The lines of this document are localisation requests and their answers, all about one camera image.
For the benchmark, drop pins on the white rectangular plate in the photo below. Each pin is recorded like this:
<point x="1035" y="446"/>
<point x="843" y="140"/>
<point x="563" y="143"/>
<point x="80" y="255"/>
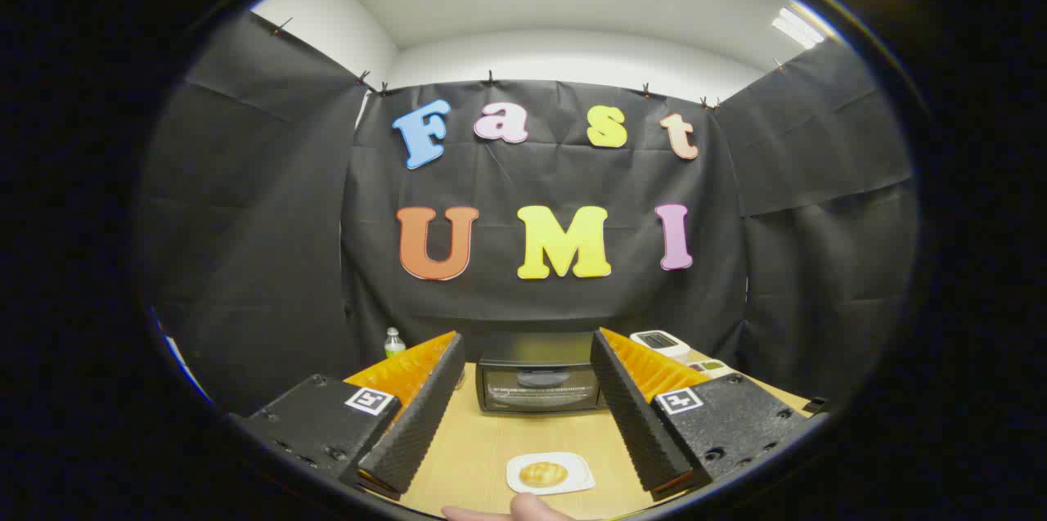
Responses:
<point x="577" y="468"/>

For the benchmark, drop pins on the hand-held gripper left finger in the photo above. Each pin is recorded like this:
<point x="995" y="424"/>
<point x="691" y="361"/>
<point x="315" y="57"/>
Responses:
<point x="421" y="415"/>

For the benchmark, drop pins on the golden bread bun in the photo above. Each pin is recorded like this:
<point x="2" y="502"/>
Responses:
<point x="543" y="474"/>

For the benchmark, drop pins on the narrow ceiling light panel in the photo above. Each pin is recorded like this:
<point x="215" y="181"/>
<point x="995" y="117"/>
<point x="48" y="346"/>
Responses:
<point x="797" y="28"/>

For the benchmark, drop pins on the white divided snack dish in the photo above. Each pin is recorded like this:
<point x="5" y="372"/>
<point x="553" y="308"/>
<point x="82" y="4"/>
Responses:
<point x="712" y="367"/>

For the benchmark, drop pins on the green label plastic bottle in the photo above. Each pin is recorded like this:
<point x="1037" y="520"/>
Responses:
<point x="394" y="345"/>

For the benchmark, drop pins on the white toaster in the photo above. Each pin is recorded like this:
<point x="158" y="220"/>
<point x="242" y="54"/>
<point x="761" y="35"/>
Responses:
<point x="658" y="341"/>

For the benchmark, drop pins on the black toaster oven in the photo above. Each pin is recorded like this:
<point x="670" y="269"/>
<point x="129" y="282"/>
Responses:
<point x="536" y="390"/>

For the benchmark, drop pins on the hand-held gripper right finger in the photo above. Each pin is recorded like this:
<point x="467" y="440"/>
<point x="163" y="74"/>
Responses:
<point x="634" y="415"/>

